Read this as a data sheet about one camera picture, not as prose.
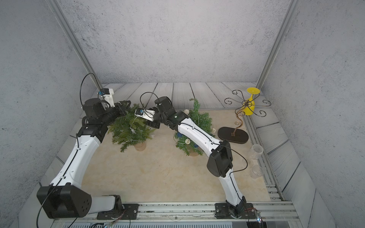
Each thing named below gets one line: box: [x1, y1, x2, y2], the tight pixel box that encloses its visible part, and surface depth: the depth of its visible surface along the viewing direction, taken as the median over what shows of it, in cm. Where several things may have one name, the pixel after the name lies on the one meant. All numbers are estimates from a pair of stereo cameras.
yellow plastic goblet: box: [242, 86, 261, 116], surface depth 84 cm
